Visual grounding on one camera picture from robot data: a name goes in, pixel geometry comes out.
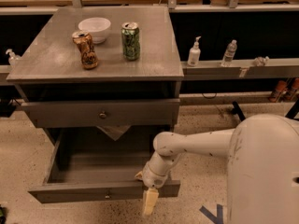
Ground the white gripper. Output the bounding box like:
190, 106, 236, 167
135, 163, 169, 216

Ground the grey drawer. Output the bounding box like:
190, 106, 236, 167
21, 99, 179, 128
27, 127, 181, 204

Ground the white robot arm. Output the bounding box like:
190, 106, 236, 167
136, 114, 299, 224

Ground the paper sheet in drawer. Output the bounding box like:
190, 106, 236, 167
98, 125, 129, 141

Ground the grey top drawer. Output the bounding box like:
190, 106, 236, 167
21, 99, 179, 128

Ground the grey drawer cabinet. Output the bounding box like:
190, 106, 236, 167
7, 7, 183, 129

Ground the black stand leg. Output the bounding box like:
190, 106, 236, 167
232, 101, 246, 121

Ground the white pump bottle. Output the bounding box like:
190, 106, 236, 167
187, 36, 201, 67

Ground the green soda can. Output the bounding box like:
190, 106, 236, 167
121, 21, 140, 61

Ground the crushed brown soda can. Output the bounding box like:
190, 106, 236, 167
72, 30, 98, 70

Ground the white bowl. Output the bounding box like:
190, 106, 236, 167
78, 17, 111, 44

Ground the orange spray bottle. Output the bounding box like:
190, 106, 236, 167
268, 80, 287, 102

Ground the crumpled plastic wrap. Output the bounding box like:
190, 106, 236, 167
253, 56, 270, 66

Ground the clear pump bottle left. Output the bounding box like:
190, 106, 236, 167
6, 49, 21, 66

